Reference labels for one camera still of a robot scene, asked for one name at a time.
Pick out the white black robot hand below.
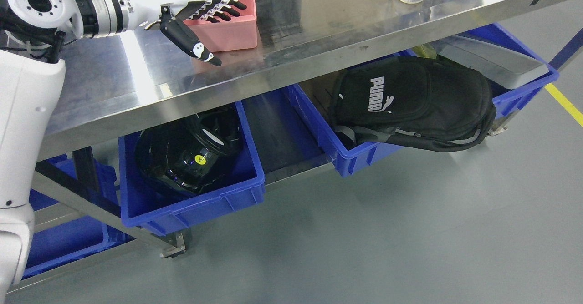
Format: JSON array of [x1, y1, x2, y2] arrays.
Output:
[[127, 0, 246, 67]]

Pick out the black Puma backpack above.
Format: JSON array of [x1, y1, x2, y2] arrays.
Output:
[[328, 56, 497, 152]]

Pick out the grey tray in bin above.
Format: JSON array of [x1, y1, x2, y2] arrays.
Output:
[[432, 35, 549, 90]]

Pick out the blue bin with helmet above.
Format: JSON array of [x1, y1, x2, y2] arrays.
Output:
[[118, 101, 265, 236]]

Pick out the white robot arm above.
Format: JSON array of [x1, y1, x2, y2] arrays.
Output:
[[1, 0, 105, 298]]

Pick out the blue bin with backpack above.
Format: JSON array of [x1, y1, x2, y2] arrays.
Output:
[[281, 23, 559, 177]]

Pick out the pink plastic storage box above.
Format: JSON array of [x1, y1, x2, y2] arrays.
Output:
[[184, 0, 259, 53]]

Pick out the blue bin far left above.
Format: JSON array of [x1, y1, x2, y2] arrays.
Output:
[[21, 154, 133, 279]]

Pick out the stainless steel table frame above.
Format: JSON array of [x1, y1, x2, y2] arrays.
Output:
[[7, 0, 582, 304]]

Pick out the black helmet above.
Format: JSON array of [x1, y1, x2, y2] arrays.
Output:
[[134, 104, 244, 199]]

